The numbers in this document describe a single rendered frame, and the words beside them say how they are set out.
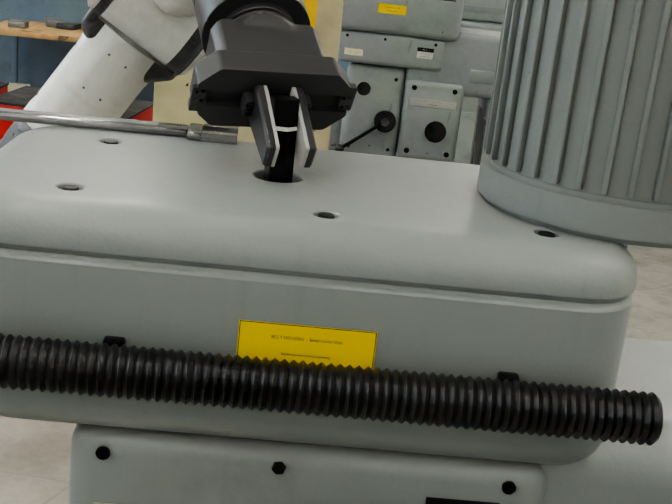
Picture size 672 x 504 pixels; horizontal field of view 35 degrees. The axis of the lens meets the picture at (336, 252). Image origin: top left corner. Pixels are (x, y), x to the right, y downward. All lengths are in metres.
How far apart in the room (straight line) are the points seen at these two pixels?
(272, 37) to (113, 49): 0.40
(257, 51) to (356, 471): 0.32
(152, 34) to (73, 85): 0.11
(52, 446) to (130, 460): 3.59
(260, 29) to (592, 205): 0.29
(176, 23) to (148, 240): 0.52
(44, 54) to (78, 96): 8.94
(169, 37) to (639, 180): 0.60
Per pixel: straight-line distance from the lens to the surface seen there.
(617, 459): 0.79
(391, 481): 0.76
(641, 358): 0.91
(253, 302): 0.69
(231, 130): 0.92
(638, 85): 0.72
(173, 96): 2.55
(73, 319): 0.71
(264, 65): 0.80
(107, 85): 1.21
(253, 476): 0.75
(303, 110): 0.79
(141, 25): 1.17
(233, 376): 0.67
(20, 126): 1.24
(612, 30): 0.72
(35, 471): 4.18
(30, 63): 10.19
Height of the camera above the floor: 2.08
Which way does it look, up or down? 18 degrees down
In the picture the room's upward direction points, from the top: 6 degrees clockwise
